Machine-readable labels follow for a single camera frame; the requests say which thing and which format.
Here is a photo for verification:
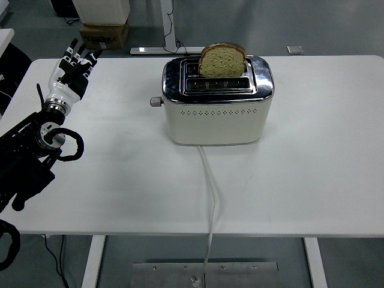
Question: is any black box on floor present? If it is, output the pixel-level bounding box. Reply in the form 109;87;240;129
50;0;80;18

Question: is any cream and chrome toaster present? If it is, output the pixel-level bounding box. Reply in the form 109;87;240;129
149;55;275;147

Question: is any white table leg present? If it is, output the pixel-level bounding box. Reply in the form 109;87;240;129
80;235;106;288
302;237;328;288

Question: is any white toaster power cable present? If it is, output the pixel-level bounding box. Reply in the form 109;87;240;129
196;144;222;281

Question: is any grey metal plate with screws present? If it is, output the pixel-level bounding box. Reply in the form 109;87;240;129
131;262;279;288

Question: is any black cable under table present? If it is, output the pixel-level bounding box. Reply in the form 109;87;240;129
44;235;70;288

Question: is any black chair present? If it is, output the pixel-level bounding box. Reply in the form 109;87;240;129
0;41;33;116

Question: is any white side table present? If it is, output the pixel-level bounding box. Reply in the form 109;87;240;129
0;28;15;59

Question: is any white plastic container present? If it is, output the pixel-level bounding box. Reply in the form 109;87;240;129
71;0;131;26

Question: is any brown cardboard box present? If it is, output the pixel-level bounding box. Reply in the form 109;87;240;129
79;19;130;50

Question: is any black cable at desk leg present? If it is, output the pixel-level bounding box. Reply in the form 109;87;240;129
163;0;189;55

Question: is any brown bread slice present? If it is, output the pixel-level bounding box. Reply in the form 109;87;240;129
197;42;247;79

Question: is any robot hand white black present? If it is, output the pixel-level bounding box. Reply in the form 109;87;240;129
44;38;103;106

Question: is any white desk leg with foot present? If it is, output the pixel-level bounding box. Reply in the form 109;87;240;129
130;0;205;56

